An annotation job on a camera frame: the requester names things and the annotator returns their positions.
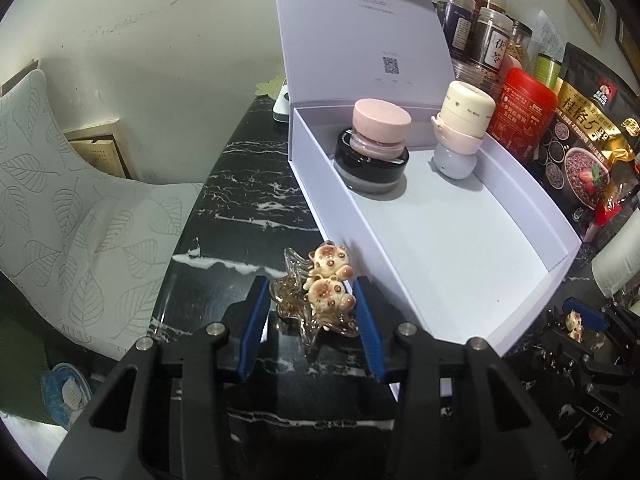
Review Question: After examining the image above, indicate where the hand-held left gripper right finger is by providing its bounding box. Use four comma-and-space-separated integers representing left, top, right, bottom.
355, 276, 561, 480

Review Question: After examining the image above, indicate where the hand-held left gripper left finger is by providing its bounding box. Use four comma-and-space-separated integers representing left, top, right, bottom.
47, 276, 272, 480

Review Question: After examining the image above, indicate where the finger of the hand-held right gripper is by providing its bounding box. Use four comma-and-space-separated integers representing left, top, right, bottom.
542, 330, 632, 392
562, 297, 640, 332

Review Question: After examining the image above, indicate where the dark hair clip with bears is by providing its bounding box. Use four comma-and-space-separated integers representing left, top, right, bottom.
542, 310, 586, 361

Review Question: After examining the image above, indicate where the amber hair clip with bears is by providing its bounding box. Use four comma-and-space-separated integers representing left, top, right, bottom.
270, 242, 361, 346

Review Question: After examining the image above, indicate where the white hinged gift box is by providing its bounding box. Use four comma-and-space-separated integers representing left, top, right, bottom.
270, 0, 584, 403

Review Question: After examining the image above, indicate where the black lidded cosmetic jar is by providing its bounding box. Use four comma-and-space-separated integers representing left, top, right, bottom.
333, 129, 411, 196

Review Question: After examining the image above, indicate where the lavender round dome container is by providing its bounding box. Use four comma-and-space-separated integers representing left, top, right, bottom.
432, 141, 478, 181

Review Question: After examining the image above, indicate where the pink flip-lid round container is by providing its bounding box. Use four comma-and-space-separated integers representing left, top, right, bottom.
430, 114, 485, 153

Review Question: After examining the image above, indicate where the cream round jar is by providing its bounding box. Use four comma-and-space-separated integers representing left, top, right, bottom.
442, 80, 497, 138

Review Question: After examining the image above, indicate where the white paper towel roll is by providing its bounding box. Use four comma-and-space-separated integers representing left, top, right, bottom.
591, 232, 640, 300

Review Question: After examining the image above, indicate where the black and gold cereal bag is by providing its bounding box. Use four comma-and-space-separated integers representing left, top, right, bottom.
537, 42, 640, 226

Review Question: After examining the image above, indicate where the blue clear plastic container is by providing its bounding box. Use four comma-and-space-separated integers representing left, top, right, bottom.
42, 362, 93, 428

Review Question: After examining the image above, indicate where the grey cushion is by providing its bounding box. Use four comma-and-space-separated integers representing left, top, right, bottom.
0, 69, 206, 361

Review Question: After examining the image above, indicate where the red canister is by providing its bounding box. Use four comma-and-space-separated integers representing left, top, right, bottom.
487, 66, 558, 163

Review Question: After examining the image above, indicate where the small white device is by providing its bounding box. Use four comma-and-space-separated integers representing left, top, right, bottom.
272, 85, 292, 123

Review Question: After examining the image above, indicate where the perforated wooden board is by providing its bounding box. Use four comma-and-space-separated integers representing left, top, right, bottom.
62, 119, 133, 181

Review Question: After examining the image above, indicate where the green lidded canister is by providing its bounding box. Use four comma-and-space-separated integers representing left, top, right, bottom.
535, 52, 561, 88

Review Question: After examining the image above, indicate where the pale flower-shaped coaster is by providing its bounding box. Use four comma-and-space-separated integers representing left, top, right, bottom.
255, 74, 287, 98

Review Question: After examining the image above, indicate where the pink lidded container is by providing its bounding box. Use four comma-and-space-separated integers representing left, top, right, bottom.
497, 52, 523, 83

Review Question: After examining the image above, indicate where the white printed paper sheet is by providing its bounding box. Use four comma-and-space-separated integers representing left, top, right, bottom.
525, 7, 571, 68

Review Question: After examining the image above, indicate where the cluster of clear lidded jars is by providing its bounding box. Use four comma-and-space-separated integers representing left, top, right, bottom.
432, 0, 533, 96

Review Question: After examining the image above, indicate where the dark picture frame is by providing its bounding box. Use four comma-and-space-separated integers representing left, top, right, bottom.
614, 10, 640, 63

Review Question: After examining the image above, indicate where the gold picture frame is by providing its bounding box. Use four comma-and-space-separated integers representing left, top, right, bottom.
557, 0, 608, 48

